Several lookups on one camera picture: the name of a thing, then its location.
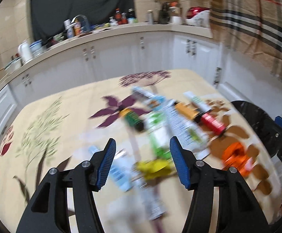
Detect light blue tube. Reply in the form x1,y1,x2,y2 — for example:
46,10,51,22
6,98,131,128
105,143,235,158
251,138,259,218
88,140,133,192

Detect black lined trash bin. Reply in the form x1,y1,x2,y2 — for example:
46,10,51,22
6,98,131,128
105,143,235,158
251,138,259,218
231,100,282,157

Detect white kitchen cabinets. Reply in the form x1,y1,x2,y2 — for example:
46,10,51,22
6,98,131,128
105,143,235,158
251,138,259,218
0,26,281,136

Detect white milk powder pouch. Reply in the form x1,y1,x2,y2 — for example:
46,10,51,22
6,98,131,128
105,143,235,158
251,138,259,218
162,99,210,159

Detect white green tied packet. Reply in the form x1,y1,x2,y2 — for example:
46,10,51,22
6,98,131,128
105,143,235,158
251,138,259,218
145,111,171,160

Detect yellow crumpled wrapper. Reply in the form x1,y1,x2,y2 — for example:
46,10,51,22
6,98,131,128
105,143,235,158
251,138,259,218
136,159,175,180

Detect red label brown bottle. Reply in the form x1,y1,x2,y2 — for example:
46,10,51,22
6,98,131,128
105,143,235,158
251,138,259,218
194,113,226,136

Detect orange plastic bag on table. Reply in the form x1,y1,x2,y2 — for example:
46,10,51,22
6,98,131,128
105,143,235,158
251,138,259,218
222,142,253,178

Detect dark green glass bottle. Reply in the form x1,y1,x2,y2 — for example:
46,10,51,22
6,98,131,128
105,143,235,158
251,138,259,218
119,108,145,132

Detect small white green tube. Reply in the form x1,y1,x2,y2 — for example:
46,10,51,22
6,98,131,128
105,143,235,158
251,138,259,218
183,91,212,113

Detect floral beige tablecloth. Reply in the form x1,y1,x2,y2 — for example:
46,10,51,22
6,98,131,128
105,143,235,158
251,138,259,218
0,70,282,232

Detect white blue snack packet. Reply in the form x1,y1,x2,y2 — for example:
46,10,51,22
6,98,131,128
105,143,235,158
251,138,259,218
131,86,166,111

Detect beige plaid hanging cloth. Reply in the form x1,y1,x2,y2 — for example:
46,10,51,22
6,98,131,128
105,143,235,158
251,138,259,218
210,0,282,82

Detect white electric kettle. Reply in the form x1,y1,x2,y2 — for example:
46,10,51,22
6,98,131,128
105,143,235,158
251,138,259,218
17,41,33,64

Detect white detergent bottle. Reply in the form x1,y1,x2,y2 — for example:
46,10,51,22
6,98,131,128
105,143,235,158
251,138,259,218
63,19,74,38

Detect black knife block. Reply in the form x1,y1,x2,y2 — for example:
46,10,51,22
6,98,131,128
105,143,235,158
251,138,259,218
158,2,170,24

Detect chrome sink faucet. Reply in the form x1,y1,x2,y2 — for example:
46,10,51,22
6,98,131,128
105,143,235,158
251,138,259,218
71,14,90,33

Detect red white rice cooker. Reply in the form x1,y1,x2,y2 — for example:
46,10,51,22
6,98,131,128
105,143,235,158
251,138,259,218
185,6,210,28

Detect steel thermos bottle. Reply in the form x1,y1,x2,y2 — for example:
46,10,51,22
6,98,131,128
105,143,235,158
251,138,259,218
147,10,154,25

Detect black window curtain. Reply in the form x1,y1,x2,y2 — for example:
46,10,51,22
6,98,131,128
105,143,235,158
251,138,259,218
30,0,134,42

